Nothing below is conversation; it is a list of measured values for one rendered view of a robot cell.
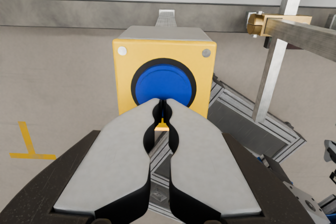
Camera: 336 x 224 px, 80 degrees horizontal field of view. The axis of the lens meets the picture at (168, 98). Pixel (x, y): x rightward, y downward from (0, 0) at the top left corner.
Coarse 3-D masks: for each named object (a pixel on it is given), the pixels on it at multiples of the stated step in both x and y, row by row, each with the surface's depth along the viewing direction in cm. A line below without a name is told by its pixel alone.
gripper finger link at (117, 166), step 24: (120, 120) 10; (144, 120) 10; (96, 144) 8; (120, 144) 8; (144, 144) 9; (96, 168) 7; (120, 168) 7; (144, 168) 7; (72, 192) 6; (96, 192) 6; (120, 192) 6; (144, 192) 7; (96, 216) 6; (120, 216) 7
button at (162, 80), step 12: (144, 72) 14; (156, 72) 13; (168, 72) 13; (180, 72) 14; (144, 84) 14; (156, 84) 14; (168, 84) 14; (180, 84) 14; (144, 96) 14; (156, 96) 14; (168, 96) 14; (180, 96) 14
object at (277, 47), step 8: (288, 0) 48; (296, 0) 48; (280, 8) 51; (288, 8) 48; (296, 8) 48; (272, 40) 54; (280, 40) 52; (272, 48) 54; (280, 48) 53; (272, 56) 54; (280, 56) 54; (272, 64) 55; (280, 64) 55; (264, 72) 58; (272, 72) 56; (264, 80) 58; (272, 80) 57; (264, 88) 58; (272, 88) 58; (264, 96) 59; (256, 104) 62; (264, 104) 61; (256, 112) 62; (264, 112) 62; (256, 120) 63
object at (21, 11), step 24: (0, 0) 59; (24, 0) 59; (48, 0) 59; (72, 0) 59; (96, 0) 59; (120, 0) 62; (0, 24) 62; (24, 24) 62; (48, 24) 62; (72, 24) 62; (96, 24) 62; (120, 24) 62; (144, 24) 62; (192, 24) 62; (216, 24) 62; (240, 24) 62; (312, 24) 62
